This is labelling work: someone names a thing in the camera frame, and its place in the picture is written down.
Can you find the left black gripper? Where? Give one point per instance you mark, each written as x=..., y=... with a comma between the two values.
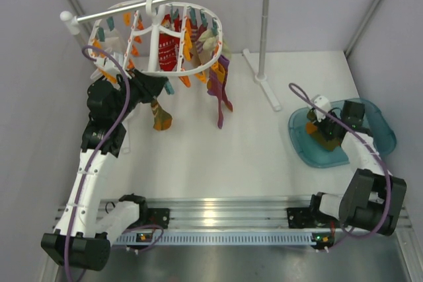
x=149, y=86

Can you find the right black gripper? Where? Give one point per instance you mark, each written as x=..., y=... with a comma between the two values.
x=320, y=125

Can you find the olive orange striped sock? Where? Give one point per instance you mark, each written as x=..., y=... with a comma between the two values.
x=162, y=119

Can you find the white oval clip hanger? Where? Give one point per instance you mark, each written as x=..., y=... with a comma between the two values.
x=142, y=38

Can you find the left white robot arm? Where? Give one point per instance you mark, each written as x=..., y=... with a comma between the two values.
x=80, y=239

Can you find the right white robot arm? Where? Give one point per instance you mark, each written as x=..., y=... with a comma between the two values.
x=374, y=197

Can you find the blue plastic basin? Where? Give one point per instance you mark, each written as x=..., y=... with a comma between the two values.
x=315, y=155

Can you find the red patterned hanging sock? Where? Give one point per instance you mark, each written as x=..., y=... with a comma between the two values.
x=168, y=44

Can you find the white black striped hanging sock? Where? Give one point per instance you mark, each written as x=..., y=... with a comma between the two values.
x=113, y=41

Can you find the purple orange hanging sock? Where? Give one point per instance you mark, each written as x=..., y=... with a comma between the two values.
x=217, y=76

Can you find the cream hanging sock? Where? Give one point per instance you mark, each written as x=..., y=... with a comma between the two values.
x=207, y=43

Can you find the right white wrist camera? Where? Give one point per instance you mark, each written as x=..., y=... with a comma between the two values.
x=320, y=107

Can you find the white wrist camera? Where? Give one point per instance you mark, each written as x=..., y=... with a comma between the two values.
x=320, y=107
x=110, y=60

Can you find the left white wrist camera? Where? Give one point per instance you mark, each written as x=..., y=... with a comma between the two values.
x=110, y=60

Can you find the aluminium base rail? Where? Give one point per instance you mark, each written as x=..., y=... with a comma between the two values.
x=275, y=221

